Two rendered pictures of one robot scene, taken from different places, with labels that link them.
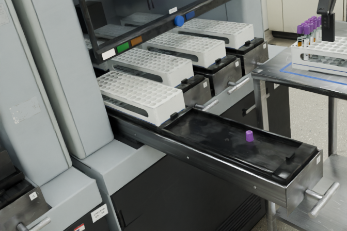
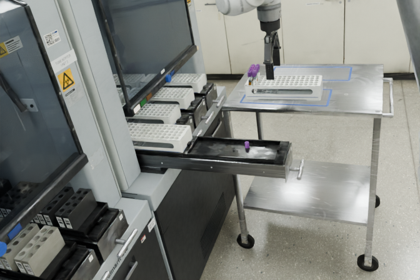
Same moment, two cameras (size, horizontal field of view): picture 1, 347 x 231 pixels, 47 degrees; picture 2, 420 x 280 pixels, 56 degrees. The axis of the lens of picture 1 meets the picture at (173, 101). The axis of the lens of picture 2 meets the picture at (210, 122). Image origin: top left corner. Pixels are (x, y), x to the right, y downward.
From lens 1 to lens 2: 57 cm
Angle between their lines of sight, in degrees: 23
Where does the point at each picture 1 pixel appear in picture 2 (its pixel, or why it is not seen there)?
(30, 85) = (97, 139)
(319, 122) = not seen: hidden behind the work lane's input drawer
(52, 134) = (110, 174)
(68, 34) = (113, 98)
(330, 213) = (277, 194)
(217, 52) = (190, 97)
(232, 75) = (202, 111)
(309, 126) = not seen: hidden behind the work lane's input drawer
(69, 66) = (115, 122)
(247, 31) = (202, 79)
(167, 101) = (184, 134)
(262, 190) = (269, 172)
